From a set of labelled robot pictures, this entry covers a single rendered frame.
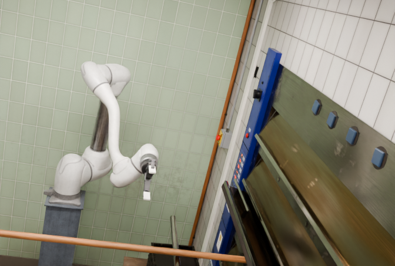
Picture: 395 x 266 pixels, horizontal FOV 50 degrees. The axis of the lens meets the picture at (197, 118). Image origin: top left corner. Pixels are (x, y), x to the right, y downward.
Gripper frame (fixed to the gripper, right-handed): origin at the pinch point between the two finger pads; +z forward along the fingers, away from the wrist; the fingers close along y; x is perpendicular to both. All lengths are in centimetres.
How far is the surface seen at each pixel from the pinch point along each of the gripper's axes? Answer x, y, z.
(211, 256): -34.9, 28.4, 7.2
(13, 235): 54, 29, 8
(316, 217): -52, -24, 54
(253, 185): -54, 0, -16
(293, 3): -56, -91, -38
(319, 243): -54, -17, 57
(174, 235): -18.7, 31.1, -10.6
